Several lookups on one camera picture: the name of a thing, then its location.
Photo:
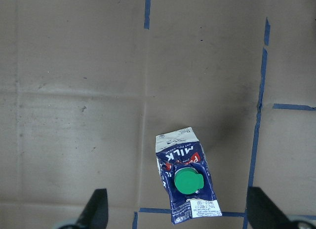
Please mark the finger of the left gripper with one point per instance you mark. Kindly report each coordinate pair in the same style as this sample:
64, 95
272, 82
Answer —
262, 213
95, 214

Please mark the blue white milk carton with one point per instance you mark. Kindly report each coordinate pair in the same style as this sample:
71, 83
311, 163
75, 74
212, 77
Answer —
185, 175

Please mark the brown paper table cover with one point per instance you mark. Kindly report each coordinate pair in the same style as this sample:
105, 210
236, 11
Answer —
87, 85

